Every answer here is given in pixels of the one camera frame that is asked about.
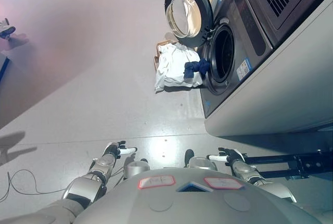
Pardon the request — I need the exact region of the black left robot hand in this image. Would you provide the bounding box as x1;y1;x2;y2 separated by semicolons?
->
103;140;138;160

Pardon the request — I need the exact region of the grey front-load washing machine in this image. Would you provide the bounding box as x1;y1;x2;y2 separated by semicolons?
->
203;0;333;138

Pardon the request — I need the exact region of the blue-edged white board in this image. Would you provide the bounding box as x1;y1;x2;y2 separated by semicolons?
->
0;51;11;82

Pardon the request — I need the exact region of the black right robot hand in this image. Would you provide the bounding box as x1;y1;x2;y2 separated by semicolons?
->
207;147;246;167

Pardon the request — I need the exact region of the black metal frame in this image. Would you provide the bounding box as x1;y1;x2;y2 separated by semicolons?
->
244;150;333;181

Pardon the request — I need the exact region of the white cloth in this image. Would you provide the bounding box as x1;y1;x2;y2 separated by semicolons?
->
154;42;204;94

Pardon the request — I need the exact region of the dark appliance with vent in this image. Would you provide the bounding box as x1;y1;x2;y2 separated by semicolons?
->
235;0;333;49

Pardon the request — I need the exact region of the wooden laundry basket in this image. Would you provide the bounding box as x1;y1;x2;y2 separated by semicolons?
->
153;40;180;72

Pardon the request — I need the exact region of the thin grey floor cable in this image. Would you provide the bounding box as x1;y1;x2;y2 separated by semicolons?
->
0;169;69;202

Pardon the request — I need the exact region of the dark blue cloth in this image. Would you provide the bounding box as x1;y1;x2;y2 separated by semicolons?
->
184;58;211;79

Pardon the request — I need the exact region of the round washing machine door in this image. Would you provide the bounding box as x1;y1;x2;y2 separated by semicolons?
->
164;0;215;49

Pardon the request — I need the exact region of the grey robot torso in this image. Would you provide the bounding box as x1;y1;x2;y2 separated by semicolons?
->
75;168;321;224

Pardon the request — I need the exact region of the energy label sticker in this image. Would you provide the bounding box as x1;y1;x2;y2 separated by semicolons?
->
236;58;253;80

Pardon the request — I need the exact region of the white and blue shoe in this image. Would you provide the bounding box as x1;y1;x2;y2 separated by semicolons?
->
0;18;17;41

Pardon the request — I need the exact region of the red-bordered torso label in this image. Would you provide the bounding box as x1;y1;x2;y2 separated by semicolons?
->
203;177;246;191
137;175;176;190

